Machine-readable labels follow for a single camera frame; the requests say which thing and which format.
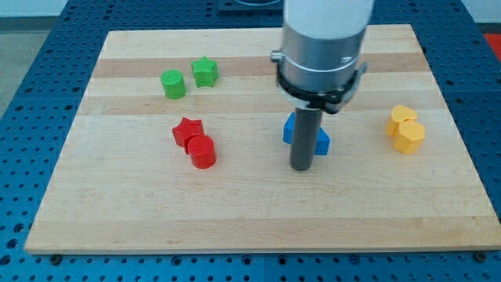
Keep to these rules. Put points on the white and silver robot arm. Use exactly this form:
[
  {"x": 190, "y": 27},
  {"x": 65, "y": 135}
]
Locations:
[{"x": 321, "y": 43}]

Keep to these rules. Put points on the blue block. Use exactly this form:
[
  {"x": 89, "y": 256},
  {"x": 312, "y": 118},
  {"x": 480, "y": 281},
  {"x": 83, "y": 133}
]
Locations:
[{"x": 322, "y": 143}]

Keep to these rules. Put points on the yellow heart block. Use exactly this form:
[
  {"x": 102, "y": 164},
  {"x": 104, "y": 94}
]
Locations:
[{"x": 399, "y": 114}]

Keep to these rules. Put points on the red cylinder block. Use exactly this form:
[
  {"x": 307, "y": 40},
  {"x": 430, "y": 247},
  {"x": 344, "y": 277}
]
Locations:
[{"x": 202, "y": 152}]

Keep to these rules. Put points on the red star block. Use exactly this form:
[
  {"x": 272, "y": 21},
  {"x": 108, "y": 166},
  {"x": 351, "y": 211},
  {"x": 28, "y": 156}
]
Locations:
[{"x": 186, "y": 130}]

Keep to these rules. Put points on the yellow hexagon block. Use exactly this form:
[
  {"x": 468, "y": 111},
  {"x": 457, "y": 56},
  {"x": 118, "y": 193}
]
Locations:
[{"x": 409, "y": 137}]

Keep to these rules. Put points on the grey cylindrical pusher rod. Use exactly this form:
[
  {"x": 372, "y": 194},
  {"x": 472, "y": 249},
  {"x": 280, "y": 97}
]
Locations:
[{"x": 304, "y": 138}]

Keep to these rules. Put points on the green star block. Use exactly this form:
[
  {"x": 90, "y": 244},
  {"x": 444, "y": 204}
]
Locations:
[{"x": 205, "y": 72}]

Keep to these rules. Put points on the wooden board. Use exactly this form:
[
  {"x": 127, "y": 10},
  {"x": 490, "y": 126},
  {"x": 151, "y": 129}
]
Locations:
[{"x": 123, "y": 186}]

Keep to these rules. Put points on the green cylinder block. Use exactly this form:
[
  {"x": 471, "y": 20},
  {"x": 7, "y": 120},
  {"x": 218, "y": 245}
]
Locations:
[{"x": 173, "y": 84}]

